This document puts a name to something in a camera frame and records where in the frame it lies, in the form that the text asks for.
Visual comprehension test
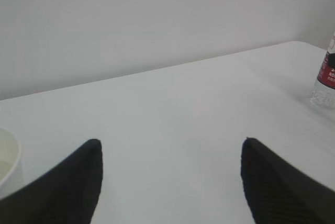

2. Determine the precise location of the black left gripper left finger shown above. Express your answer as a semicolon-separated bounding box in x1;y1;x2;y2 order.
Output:
1;139;103;223

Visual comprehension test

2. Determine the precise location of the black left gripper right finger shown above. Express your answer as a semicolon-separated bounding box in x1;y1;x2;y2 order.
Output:
240;138;334;223

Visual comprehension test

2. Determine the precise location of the white paper cup green logo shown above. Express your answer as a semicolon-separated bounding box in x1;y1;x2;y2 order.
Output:
1;128;24;199

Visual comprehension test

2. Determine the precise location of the Nongfu Spring water bottle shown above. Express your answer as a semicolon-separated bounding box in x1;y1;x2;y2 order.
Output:
311;35;334;107

